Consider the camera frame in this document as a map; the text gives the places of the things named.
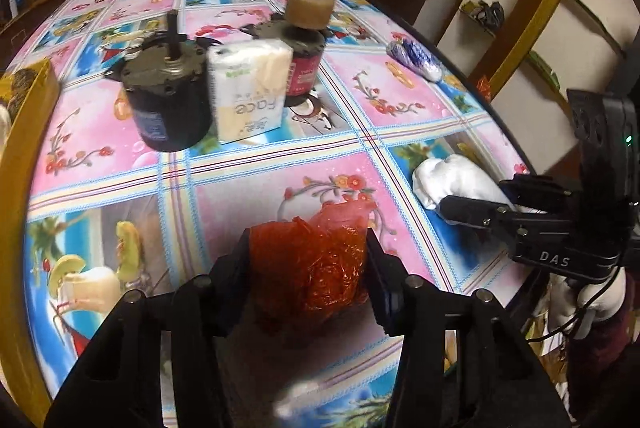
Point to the white face tissue pack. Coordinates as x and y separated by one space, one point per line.
246 87

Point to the black gear motor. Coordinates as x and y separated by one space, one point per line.
165 83

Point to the yellow cardboard box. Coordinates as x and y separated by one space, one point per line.
27 394

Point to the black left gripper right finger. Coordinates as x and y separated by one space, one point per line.
463 363

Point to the brown knitted hat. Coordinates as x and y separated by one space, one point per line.
22 81

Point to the red plastic bag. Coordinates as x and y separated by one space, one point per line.
304 272

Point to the motor with brown roller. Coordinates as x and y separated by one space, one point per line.
303 27

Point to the right white gloved hand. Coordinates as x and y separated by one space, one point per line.
574 309

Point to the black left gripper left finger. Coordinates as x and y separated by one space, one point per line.
116 380

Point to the blue white plastic bag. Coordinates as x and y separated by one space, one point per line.
414 56

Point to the colourful patterned tablecloth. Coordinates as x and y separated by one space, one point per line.
368 122

